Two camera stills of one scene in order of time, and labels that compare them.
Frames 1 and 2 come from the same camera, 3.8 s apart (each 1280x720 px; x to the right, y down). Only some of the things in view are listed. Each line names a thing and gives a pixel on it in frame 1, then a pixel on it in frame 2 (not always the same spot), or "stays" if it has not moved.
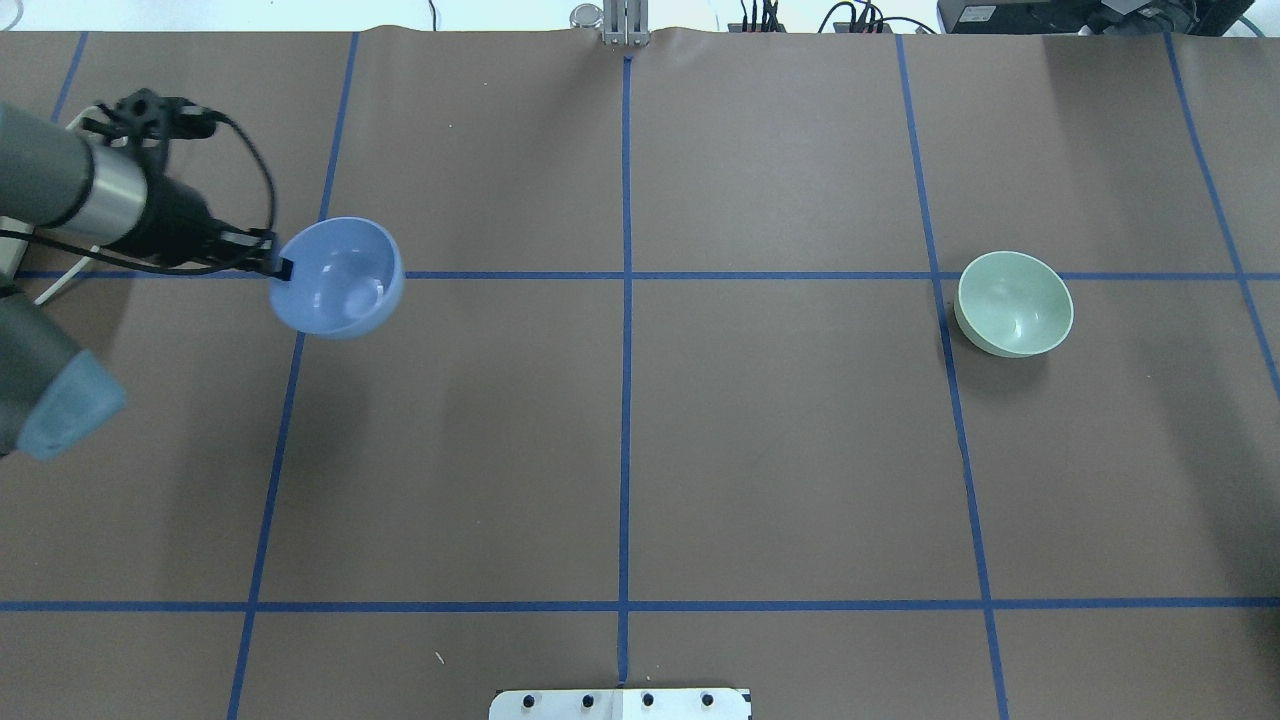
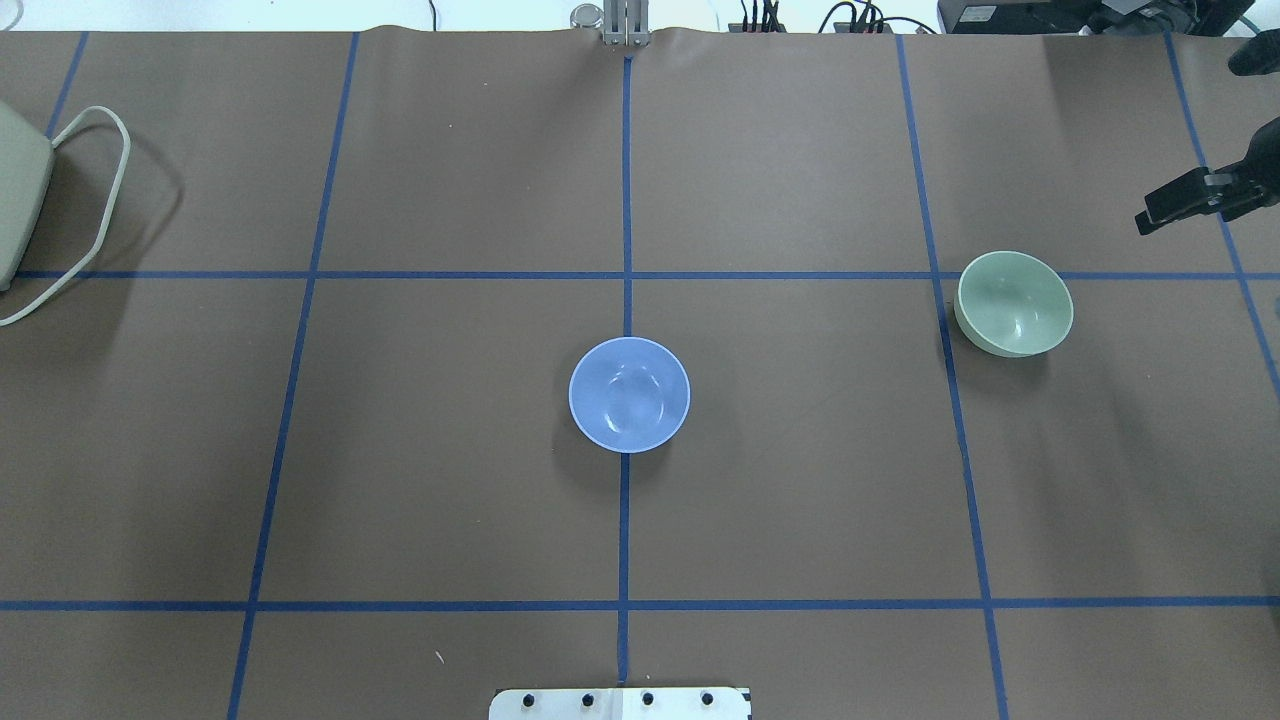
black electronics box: (1212, 18) stays
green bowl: (1014, 304) stays
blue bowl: (347, 278) -> (629, 395)
